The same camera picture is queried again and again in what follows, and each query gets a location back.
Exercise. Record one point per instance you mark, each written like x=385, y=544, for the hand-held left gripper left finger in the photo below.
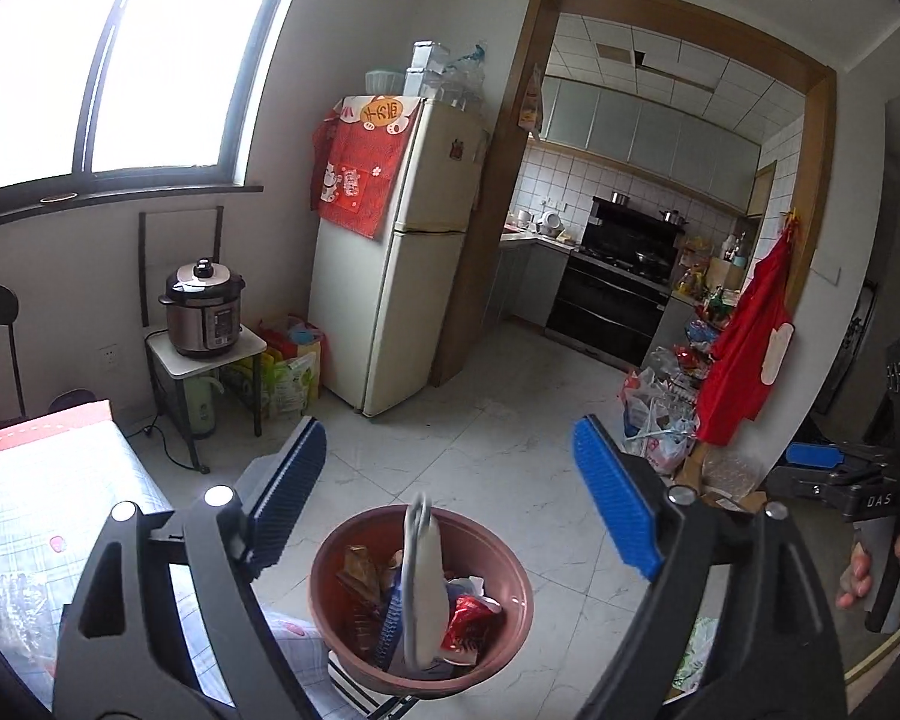
x=292, y=487

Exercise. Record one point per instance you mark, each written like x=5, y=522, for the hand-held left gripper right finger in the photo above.
x=615, y=495

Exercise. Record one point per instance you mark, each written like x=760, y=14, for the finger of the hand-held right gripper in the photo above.
x=802, y=487
x=814, y=456

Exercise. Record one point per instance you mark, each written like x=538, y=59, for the reddish brown bin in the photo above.
x=330, y=585

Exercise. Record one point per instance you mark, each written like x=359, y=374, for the person's right hand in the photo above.
x=855, y=577

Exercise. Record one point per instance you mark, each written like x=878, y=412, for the brown cardboard box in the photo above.
x=727, y=480

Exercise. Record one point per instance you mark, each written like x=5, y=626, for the plastic bags of groceries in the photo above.
x=656, y=427

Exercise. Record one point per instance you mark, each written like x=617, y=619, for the colourful packaging bag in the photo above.
x=292, y=382

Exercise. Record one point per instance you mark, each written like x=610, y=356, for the green thermos jug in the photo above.
x=201, y=409

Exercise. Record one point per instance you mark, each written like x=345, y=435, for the red hanging apron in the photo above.
x=742, y=345

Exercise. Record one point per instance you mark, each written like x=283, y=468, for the green white bag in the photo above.
x=697, y=652

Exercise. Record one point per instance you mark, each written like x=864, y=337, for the small white-topped table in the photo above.
x=165, y=360

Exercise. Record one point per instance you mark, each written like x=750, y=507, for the black built-in oven stove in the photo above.
x=607, y=307

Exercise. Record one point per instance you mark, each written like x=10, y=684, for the shelf of bottles and snacks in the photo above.
x=709, y=292

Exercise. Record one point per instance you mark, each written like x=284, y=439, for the steel electric pressure cooker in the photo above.
x=199, y=315

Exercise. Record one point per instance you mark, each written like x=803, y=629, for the cream refrigerator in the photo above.
x=367, y=300

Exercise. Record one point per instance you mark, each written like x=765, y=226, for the black white striped cloth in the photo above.
x=360, y=697

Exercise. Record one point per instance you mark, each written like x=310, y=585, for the kitchen counter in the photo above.
x=525, y=270

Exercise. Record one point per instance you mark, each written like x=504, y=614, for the blue checked red-edged tablecloth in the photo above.
x=45, y=480

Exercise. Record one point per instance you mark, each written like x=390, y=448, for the black range hood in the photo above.
x=634, y=221

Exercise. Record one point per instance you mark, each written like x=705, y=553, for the clear plastic film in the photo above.
x=7, y=607

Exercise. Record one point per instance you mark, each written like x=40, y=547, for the red printed cloth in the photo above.
x=352, y=172

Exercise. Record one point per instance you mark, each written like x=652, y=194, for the dark windowsill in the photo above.
x=120, y=199

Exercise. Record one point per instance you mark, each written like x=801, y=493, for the grey upper kitchen cabinets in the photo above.
x=645, y=135

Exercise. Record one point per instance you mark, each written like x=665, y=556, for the hanging paper calendar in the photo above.
x=531, y=105

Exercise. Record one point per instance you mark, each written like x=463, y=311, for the stack of clear containers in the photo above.
x=435, y=71

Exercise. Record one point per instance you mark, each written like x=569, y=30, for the dark framed window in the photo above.
x=157, y=52

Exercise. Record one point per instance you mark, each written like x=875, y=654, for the white wall switch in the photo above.
x=825, y=266

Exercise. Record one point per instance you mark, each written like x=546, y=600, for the white wall socket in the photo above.
x=108, y=356

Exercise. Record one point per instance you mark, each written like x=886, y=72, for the black metal frame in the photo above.
x=144, y=262

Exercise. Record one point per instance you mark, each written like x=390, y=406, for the wooden door frame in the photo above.
x=814, y=165

